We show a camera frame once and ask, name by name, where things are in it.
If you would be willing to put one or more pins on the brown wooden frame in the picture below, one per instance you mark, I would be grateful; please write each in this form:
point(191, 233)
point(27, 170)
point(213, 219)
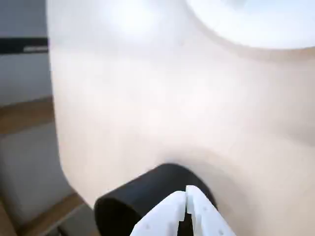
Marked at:
point(61, 211)

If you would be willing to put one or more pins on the black round pot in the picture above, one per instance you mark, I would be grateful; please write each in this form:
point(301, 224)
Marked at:
point(128, 201)

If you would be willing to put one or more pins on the white paper plate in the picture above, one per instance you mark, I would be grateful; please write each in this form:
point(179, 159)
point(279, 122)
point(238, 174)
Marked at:
point(258, 24)

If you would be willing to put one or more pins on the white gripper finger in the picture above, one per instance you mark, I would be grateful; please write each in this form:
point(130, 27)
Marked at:
point(206, 221)
point(162, 216)

